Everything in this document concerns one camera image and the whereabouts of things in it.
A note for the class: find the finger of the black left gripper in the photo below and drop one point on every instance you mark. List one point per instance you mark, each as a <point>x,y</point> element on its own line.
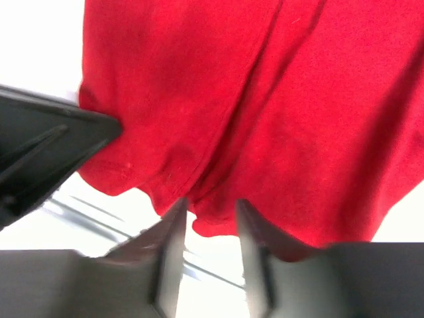
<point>44,140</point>

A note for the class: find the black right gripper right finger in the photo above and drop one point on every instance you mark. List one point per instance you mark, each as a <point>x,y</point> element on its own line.
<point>287,278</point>

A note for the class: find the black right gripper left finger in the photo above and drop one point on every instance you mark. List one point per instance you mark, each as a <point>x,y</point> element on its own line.
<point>138,278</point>

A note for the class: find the red t shirt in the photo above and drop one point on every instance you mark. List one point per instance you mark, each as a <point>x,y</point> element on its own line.
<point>310,110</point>

